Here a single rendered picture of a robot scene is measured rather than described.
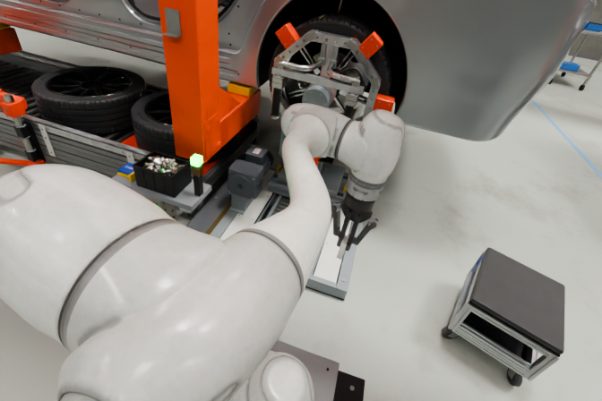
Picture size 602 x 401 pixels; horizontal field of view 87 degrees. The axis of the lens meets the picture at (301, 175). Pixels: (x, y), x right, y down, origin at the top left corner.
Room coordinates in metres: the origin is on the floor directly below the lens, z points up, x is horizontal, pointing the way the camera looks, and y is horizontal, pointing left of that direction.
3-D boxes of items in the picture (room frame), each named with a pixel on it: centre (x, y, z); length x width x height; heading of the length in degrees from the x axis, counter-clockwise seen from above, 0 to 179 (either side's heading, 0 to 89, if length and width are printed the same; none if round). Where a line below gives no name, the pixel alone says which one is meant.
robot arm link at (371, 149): (0.65, -0.15, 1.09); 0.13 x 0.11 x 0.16; 66
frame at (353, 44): (1.59, -0.04, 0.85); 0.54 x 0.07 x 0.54; 79
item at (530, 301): (0.93, -1.04, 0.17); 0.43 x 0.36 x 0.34; 149
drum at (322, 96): (1.52, -0.03, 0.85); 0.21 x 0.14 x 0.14; 169
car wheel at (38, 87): (1.97, 1.51, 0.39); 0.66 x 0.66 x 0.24
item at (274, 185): (1.76, -0.08, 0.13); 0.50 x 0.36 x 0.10; 79
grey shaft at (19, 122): (1.53, 1.68, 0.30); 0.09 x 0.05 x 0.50; 79
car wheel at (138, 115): (1.83, 0.79, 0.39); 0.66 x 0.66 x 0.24
